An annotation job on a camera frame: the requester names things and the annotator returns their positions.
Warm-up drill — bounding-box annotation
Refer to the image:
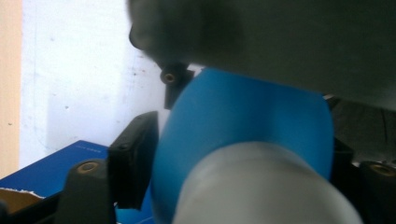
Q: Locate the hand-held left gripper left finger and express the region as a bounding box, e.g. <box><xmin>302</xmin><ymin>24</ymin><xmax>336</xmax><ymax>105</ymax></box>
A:
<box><xmin>107</xmin><ymin>110</ymin><xmax>161</xmax><ymax>211</ymax></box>

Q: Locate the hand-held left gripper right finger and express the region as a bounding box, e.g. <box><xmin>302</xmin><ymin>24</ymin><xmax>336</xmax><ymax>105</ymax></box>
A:
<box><xmin>329</xmin><ymin>136</ymin><xmax>362</xmax><ymax>194</ymax></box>

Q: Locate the blue bottle with white cap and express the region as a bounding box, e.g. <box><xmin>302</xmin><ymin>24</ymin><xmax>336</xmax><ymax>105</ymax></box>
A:
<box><xmin>150</xmin><ymin>66</ymin><xmax>364</xmax><ymax>224</ymax></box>

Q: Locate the cardboard box with blue outside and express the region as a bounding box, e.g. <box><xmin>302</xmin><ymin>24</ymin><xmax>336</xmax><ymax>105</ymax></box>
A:
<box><xmin>0</xmin><ymin>139</ymin><xmax>157</xmax><ymax>224</ymax></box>

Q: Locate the white mat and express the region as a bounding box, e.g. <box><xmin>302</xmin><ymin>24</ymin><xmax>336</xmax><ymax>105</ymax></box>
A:
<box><xmin>19</xmin><ymin>0</ymin><xmax>205</xmax><ymax>171</ymax></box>

